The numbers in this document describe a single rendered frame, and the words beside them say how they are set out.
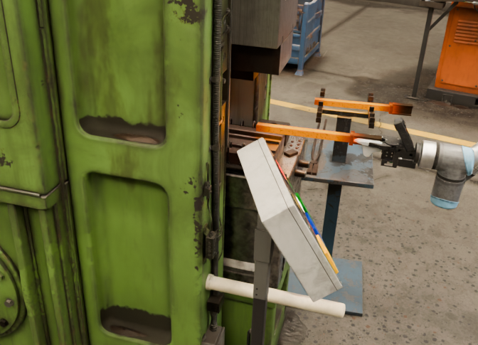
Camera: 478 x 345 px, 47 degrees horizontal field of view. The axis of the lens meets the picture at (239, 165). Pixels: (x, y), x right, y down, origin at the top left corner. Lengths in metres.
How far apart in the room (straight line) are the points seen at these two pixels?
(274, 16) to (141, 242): 0.83
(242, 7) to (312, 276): 0.79
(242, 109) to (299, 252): 1.03
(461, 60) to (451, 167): 3.57
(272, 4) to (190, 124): 0.41
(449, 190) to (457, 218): 1.71
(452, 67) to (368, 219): 2.38
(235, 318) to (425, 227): 1.58
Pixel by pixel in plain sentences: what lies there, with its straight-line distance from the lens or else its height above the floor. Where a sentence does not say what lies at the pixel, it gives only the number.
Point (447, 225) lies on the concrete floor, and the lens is 3.53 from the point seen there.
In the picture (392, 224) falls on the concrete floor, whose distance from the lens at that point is 3.42.
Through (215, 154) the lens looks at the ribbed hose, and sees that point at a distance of 1.61.
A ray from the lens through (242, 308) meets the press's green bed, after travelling 2.20.
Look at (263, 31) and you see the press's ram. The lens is 1.64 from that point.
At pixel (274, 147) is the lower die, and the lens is 1.89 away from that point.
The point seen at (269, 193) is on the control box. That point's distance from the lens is 1.25.
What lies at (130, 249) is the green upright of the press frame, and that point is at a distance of 1.88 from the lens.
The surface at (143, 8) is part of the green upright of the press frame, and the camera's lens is 1.52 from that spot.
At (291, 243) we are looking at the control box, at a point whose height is 1.10.
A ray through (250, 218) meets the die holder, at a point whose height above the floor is 0.74.
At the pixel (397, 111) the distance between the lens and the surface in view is 2.40.
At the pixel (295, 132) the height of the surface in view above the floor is 1.04.
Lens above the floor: 1.82
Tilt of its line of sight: 28 degrees down
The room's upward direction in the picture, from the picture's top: 2 degrees clockwise
